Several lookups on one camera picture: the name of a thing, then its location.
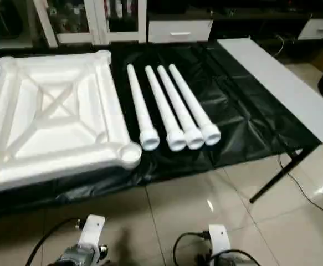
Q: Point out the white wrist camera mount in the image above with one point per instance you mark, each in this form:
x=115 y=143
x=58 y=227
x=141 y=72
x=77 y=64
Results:
x=219 y=241
x=92 y=233

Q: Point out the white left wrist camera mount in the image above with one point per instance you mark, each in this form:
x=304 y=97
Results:
x=92 y=233

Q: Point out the white glass door cabinet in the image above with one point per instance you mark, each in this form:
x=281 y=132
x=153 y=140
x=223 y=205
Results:
x=100 y=33

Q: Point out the white plastic table top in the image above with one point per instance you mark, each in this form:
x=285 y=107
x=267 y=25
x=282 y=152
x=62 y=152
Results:
x=17 y=111

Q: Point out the white side table black legs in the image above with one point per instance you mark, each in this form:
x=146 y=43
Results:
x=294 y=94

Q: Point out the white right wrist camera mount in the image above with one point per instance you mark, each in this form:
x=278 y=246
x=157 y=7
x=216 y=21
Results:
x=219 y=241

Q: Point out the black plastic mat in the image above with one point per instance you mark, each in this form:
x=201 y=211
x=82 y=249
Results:
x=244 y=111

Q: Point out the white drawer unit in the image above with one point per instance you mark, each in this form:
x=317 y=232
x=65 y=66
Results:
x=316 y=27
x=178 y=30

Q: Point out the white plastic table leg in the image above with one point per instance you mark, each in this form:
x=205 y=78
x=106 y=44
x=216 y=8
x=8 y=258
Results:
x=165 y=111
x=179 y=105
x=142 y=111
x=191 y=100

